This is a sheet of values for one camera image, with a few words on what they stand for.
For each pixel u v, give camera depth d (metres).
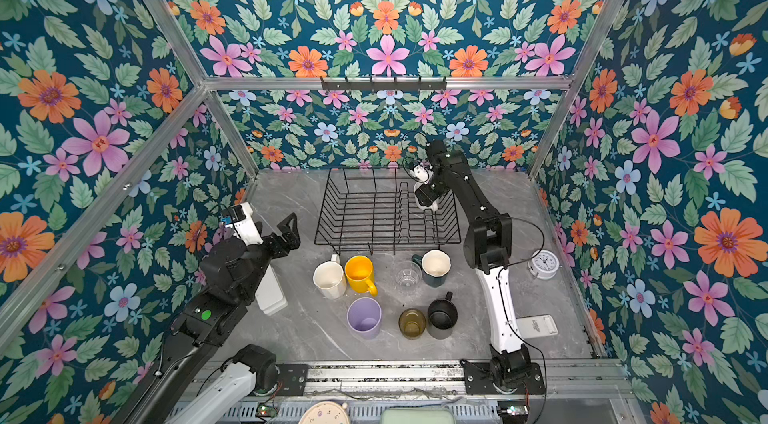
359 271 0.90
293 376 0.74
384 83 0.93
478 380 0.73
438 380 0.75
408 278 0.91
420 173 0.93
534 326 0.81
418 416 0.67
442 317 0.83
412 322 0.83
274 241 0.60
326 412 0.68
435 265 0.88
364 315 0.82
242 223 0.57
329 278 0.87
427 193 0.90
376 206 1.07
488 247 0.63
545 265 0.90
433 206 0.94
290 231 0.63
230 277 0.49
